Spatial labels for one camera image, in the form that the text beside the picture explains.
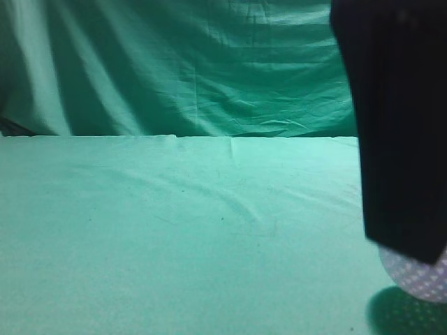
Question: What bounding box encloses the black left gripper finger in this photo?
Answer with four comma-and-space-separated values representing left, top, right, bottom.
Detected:
330, 1, 446, 265

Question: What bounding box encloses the white dimpled golf ball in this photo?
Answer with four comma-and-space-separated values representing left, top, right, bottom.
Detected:
379, 247, 446, 304

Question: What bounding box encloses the green backdrop cloth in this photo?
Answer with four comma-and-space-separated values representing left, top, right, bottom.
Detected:
1, 1, 356, 137

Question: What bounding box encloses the green table cloth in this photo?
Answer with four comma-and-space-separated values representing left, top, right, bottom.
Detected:
1, 135, 446, 334

